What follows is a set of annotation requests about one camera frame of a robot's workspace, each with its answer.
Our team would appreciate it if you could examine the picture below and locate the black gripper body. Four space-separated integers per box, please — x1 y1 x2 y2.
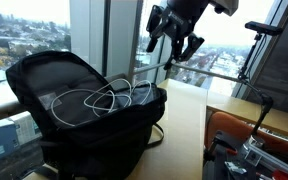
146 0 210 42

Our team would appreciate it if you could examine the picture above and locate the white charger with cable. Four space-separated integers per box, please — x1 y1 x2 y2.
48 78 154 129

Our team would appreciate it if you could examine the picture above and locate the black backpack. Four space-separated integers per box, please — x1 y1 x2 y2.
6 51 167 180

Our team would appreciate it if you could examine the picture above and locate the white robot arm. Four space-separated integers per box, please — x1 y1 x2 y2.
146 0 239 62

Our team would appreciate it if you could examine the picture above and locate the orange chair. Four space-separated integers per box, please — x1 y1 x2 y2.
204 112 288 155

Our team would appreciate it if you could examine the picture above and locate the metal window handrail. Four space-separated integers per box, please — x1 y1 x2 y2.
0 61 252 123

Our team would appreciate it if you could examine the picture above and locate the black camera on stand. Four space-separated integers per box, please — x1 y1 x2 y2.
237 20 284 144

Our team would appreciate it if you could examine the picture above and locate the silver aluminium rail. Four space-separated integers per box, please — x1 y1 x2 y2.
239 135 288 174

